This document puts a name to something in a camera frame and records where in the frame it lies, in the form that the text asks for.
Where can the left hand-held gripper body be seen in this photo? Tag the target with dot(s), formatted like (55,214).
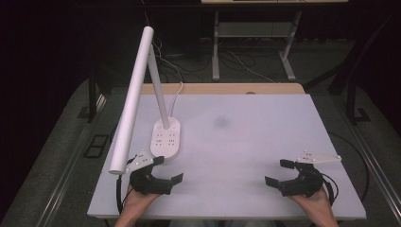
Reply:
(148,184)

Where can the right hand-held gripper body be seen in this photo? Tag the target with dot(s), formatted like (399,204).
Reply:
(307,183)

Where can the white desk lamp with sockets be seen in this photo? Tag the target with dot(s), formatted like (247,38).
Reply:
(132,101)

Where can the person's left hand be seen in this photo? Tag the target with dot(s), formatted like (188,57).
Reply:
(137,203)

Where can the person's right hand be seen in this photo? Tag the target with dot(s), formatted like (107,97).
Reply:
(315,205)

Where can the white table cover sheet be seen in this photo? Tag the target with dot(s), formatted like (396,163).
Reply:
(236,151)

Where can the black metal stand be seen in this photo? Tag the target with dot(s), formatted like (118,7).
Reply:
(92,101)
(351,101)

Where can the black rectangular floor frame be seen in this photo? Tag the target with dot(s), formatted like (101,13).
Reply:
(100,136)

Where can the metal floor rail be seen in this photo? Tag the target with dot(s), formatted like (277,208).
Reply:
(63,186)
(378,167)

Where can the white metal frame desk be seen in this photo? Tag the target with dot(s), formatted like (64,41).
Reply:
(252,30)

